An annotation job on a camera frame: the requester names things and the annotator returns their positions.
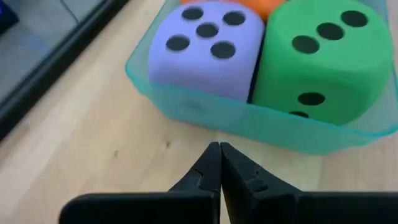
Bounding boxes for green foam die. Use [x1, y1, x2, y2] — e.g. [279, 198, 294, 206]
[251, 0, 394, 127]

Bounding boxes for black metal table frame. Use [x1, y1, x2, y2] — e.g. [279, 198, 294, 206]
[0, 0, 130, 141]

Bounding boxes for orange foam die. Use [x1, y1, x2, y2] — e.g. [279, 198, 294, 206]
[180, 0, 287, 22]

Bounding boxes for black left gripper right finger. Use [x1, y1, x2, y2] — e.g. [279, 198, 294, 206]
[220, 142, 398, 224]

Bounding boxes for teal translucent plastic bin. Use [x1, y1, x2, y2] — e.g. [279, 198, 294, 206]
[124, 0, 398, 156]

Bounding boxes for purple foam die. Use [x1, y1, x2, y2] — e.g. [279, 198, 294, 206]
[147, 0, 265, 103]

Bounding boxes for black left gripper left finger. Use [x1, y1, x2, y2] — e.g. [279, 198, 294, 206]
[58, 141, 222, 224]

